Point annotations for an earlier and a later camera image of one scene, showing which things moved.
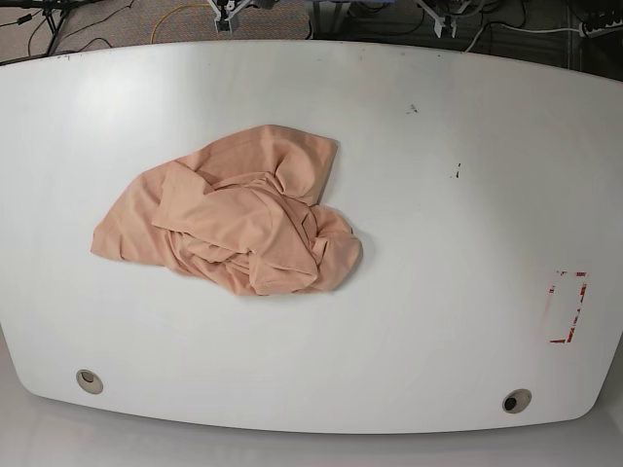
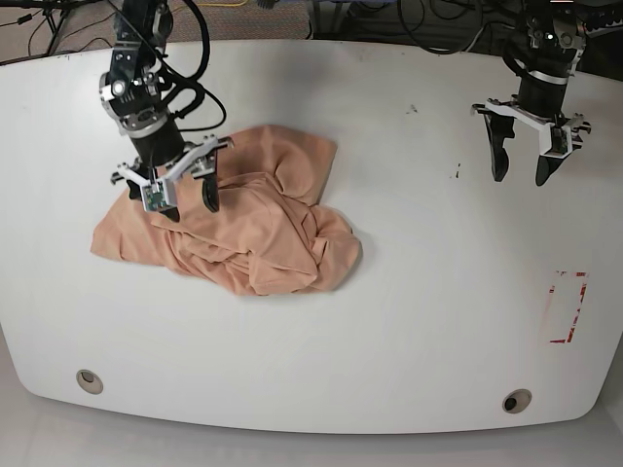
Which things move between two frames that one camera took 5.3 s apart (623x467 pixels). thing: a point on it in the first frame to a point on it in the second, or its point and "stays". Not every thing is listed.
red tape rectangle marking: x=582 y=296 stays
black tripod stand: x=54 y=12 stays
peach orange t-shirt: x=244 y=213 stays
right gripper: x=447 y=21 to x=539 y=102
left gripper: x=226 y=9 to x=163 y=155
